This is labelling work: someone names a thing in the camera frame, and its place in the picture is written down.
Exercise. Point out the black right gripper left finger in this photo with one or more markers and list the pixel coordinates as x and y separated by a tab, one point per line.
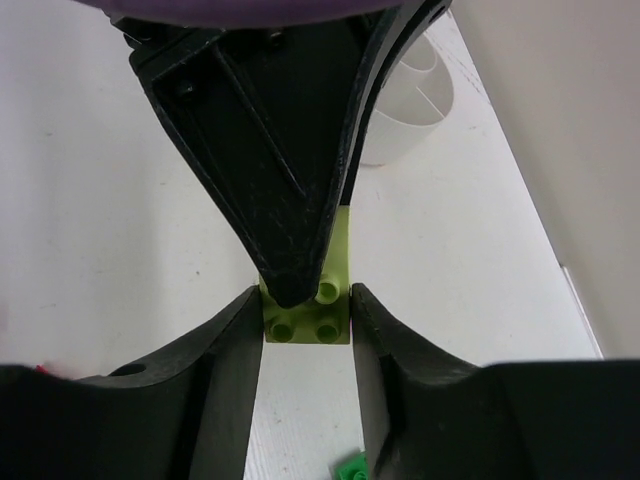
183	411

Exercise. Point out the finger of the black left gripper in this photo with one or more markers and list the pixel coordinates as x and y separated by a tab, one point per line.
396	29
258	115

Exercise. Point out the lime green small lego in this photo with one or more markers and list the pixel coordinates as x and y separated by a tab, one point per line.
324	319

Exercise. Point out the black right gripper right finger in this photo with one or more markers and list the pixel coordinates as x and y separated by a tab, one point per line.
427	414

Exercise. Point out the green 2x4 lego brick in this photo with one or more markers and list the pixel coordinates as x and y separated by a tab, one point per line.
352	466

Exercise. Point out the white round divided container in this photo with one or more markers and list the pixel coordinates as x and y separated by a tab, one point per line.
417	96

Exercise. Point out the red stepped lego brick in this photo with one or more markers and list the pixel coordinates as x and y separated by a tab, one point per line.
42	369

